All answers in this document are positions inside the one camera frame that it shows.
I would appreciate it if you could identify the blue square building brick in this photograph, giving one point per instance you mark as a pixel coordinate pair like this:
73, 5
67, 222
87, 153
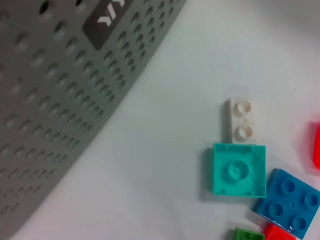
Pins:
287, 200

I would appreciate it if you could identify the teal square building brick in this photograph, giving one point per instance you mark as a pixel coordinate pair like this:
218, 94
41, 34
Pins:
237, 172

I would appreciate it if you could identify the small orange square brick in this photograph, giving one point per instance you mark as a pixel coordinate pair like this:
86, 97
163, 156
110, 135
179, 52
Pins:
277, 233

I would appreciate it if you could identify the green building brick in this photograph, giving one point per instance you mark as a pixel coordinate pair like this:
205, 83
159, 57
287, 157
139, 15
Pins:
246, 235

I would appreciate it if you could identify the white building brick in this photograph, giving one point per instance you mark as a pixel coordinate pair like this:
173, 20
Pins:
240, 120

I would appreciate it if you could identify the large orange sloped brick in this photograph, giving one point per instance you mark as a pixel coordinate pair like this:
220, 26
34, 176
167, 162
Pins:
315, 145

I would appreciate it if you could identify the grey perforated storage basket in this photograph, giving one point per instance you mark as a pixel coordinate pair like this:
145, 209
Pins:
50, 100

